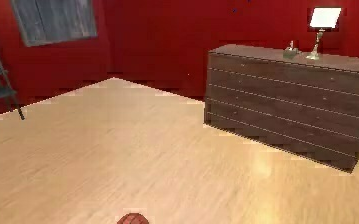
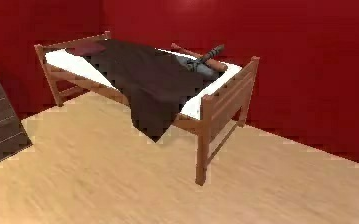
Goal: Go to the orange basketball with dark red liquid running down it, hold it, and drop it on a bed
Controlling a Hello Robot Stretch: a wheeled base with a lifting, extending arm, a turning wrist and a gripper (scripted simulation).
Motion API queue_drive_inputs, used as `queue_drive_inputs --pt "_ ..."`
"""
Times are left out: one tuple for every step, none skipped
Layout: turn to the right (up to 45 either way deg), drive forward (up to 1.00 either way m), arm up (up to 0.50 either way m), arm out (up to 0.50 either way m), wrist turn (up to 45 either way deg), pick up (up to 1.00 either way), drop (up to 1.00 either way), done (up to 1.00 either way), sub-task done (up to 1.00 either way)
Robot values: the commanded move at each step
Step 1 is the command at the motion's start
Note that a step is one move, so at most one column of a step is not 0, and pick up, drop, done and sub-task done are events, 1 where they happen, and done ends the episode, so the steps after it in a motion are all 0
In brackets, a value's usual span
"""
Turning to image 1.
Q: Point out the orange basketball with red streaks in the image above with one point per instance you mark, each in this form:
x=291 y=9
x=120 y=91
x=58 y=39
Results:
x=133 y=219

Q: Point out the dark brown chest of drawers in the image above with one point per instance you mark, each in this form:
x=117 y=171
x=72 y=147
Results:
x=287 y=106

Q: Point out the grey window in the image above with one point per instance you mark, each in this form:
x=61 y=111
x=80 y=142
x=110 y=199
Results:
x=55 y=20

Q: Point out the white shade table lamp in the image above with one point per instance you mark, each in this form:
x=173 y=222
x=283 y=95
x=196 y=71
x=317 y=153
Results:
x=323 y=20

